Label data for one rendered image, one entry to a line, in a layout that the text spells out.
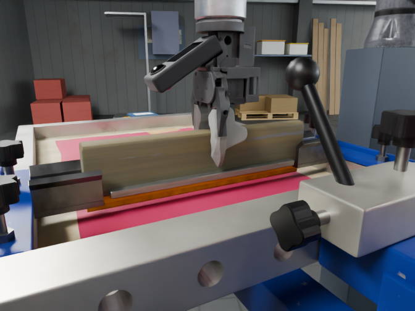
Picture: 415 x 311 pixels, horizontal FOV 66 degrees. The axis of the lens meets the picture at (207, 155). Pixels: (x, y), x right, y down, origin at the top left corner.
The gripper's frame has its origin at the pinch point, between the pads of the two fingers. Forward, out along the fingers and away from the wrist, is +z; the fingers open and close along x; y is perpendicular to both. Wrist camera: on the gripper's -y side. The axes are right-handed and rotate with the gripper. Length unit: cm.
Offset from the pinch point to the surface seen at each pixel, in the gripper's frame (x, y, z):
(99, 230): -5.1, -18.4, 6.3
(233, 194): -3.2, 3.2, 6.3
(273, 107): 484, 406, 77
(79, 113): 544, 36, 71
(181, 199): -0.8, -5.0, 6.3
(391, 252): -33.1, -3.0, -2.1
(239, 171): -2.8, 4.4, 2.6
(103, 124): 56, -7, 4
